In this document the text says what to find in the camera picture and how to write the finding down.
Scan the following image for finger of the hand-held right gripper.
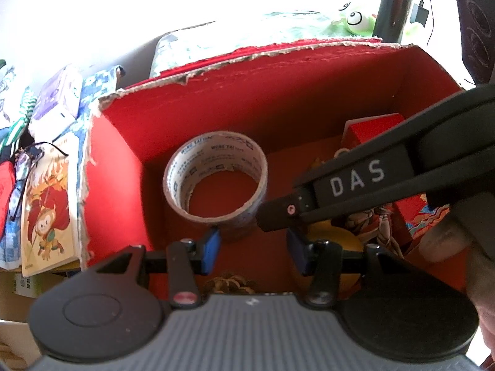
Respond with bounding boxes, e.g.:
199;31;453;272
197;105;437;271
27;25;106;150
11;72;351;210
256;194;312;233

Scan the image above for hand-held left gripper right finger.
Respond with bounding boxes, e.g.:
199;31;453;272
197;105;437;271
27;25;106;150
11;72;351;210
286;229;416;306

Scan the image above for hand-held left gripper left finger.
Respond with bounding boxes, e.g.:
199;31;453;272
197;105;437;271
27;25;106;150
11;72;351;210
93;227;222;310

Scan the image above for brown pine cone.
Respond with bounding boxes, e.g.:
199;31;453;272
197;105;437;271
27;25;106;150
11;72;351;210
203;274;256;295

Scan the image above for snack wrapper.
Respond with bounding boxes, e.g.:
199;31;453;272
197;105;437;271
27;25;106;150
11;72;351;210
336;205;407;258

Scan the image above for orange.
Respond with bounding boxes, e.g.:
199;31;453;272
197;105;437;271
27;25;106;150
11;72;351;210
305;218;366;302

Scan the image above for small red gift box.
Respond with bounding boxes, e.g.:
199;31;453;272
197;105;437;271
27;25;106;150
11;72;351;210
342;113;451;258

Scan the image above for printed packing tape roll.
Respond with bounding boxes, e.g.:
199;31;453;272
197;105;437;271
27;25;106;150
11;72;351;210
163;131;269;242

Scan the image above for large red cardboard box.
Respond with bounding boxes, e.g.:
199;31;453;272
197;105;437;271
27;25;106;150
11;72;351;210
79;39;470;294

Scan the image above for person's right hand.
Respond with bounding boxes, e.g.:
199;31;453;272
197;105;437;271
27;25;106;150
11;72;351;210
421;211;495;360

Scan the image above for green frog plush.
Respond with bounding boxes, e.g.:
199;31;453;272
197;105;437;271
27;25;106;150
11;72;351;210
329;0;426;41

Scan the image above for cartoon monkey picture book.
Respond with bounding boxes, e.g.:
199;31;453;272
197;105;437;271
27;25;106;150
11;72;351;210
19;135;84;277

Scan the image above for black power adapter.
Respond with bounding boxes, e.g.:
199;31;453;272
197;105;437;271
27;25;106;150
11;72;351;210
410;2;431;28

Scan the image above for black thermos bottle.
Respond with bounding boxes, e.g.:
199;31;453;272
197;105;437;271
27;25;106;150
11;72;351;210
372;0;418;43

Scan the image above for green patterned blanket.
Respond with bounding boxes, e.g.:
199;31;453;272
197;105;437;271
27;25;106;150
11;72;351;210
149;11;349;78

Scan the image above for green white carton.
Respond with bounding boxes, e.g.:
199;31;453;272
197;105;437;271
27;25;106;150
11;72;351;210
13;272;51;298

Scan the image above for dark patterned object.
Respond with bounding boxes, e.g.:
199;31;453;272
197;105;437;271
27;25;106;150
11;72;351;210
453;0;495;86

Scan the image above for blue white patterned cloth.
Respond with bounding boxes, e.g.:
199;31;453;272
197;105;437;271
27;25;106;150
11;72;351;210
73;66;126;163

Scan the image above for black eyeglasses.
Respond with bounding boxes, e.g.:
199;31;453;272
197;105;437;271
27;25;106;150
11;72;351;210
8;142;70;221

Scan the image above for red pouch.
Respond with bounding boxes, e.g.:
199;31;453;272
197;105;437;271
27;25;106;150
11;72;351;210
0;160;18;236

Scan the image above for purple tissue pack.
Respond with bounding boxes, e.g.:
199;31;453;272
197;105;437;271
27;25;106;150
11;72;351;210
29;64;84;142

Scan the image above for pile of clothes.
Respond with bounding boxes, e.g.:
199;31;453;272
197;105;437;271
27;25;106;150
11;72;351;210
0;60;39;159

